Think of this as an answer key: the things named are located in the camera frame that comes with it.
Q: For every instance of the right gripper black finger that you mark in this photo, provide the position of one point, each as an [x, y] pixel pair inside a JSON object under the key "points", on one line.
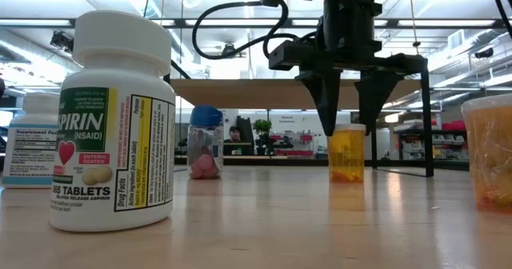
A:
{"points": [[372, 97], [326, 101]]}

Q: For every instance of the small orange pill vial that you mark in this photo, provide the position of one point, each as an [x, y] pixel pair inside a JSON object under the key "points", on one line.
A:
{"points": [[347, 153]]}

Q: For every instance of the clear bottle blue cap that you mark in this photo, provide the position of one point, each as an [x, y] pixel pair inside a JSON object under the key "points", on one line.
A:
{"points": [[206, 149]]}

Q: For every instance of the large orange pill bottle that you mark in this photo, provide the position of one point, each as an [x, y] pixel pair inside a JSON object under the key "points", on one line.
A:
{"points": [[490, 153]]}

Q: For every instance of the white aspirin bottle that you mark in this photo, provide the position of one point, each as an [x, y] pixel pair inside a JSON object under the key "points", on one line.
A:
{"points": [[112, 141]]}

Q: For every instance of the white supplement bottle blue band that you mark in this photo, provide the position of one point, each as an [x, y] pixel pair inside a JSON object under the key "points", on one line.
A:
{"points": [[30, 149]]}

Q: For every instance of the background rack red bins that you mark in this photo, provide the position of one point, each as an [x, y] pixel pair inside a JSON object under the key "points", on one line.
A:
{"points": [[294, 145]]}

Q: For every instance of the small background potted plant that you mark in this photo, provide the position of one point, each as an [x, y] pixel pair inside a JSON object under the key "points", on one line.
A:
{"points": [[262, 129]]}

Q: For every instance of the storage shelving with red bins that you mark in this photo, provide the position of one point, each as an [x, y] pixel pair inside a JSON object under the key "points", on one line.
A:
{"points": [[448, 141]]}

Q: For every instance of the person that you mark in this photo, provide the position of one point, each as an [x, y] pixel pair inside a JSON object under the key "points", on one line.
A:
{"points": [[235, 133]]}

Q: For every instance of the round black ceiling device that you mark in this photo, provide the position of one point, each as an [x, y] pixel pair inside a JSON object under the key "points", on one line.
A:
{"points": [[229, 49]]}

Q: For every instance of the wooden shelf black metal frame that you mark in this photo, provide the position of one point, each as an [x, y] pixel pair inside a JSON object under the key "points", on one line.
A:
{"points": [[256, 93]]}

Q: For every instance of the black metal table frame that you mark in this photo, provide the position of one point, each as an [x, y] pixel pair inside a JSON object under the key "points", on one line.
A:
{"points": [[280, 162]]}

